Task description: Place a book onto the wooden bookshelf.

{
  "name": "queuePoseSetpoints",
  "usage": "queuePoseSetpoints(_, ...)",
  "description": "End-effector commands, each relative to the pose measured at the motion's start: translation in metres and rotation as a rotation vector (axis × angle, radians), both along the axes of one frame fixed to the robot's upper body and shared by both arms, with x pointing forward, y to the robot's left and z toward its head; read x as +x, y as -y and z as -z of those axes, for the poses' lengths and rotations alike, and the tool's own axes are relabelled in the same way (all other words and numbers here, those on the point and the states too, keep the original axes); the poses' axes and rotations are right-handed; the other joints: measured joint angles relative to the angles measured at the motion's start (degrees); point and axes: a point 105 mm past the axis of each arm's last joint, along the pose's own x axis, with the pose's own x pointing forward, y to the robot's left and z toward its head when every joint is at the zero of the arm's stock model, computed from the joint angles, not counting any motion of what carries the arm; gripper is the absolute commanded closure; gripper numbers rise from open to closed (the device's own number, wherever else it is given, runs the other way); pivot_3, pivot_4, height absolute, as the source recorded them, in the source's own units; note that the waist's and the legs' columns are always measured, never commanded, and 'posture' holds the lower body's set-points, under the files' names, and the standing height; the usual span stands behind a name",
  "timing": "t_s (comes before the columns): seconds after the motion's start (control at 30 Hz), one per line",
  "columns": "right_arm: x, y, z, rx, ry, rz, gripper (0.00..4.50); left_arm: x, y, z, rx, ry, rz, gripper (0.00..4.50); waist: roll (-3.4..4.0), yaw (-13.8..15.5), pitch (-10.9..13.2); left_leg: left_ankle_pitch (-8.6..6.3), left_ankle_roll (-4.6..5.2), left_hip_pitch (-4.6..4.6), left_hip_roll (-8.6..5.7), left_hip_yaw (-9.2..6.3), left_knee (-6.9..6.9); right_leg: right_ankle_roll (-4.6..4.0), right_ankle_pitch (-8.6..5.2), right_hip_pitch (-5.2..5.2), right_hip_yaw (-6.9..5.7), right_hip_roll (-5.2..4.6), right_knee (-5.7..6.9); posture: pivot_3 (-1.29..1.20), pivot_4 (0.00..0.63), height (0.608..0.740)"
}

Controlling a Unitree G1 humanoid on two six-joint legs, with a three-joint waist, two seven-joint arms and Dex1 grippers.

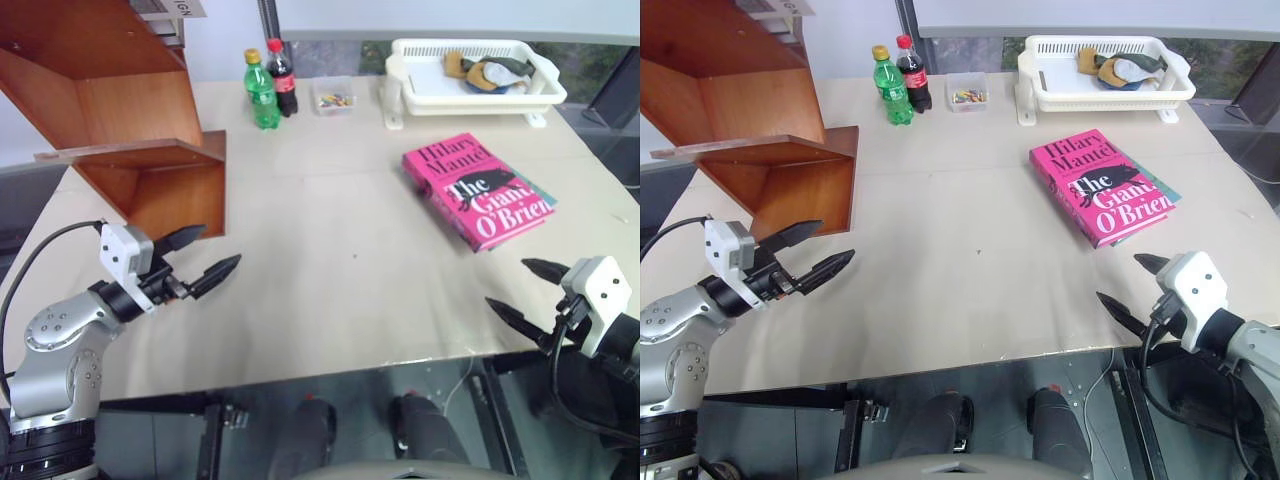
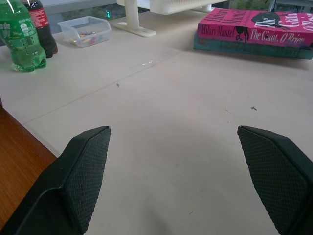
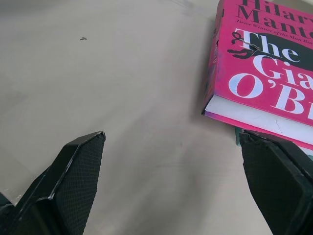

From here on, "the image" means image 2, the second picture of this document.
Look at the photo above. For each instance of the green soda bottle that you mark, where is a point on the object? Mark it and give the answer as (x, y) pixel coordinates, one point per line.
(20, 36)

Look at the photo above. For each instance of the pink Hilary Mantel paperback book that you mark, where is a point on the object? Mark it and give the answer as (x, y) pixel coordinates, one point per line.
(259, 29)

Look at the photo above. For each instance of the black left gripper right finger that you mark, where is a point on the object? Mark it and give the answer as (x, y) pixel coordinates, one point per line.
(276, 176)

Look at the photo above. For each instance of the teal paperback book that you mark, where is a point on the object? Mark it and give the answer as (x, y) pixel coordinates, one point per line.
(244, 47)

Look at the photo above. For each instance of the dark cola bottle red label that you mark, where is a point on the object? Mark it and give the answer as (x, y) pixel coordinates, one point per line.
(44, 29)

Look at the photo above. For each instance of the white rack stand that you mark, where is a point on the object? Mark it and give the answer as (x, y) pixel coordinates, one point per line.
(146, 14)

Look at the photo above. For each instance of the clear plastic bin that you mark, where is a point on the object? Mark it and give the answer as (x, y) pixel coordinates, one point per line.
(84, 30)

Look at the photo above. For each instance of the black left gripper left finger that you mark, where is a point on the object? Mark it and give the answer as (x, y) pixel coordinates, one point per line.
(73, 181)

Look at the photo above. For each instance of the colourful small items in bin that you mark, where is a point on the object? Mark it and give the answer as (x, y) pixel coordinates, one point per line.
(85, 38)

